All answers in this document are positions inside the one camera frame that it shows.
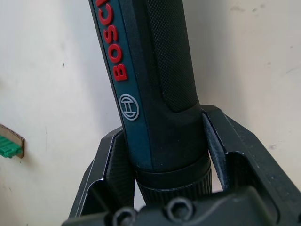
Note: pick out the green plastic part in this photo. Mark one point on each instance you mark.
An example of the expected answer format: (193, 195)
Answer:
(9, 147)

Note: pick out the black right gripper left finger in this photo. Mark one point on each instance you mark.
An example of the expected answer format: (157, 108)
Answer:
(110, 164)

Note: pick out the blue black electric screwdriver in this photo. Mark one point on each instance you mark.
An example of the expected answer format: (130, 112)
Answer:
(155, 94)

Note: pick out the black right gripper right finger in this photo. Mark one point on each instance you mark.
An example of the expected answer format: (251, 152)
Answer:
(249, 150)

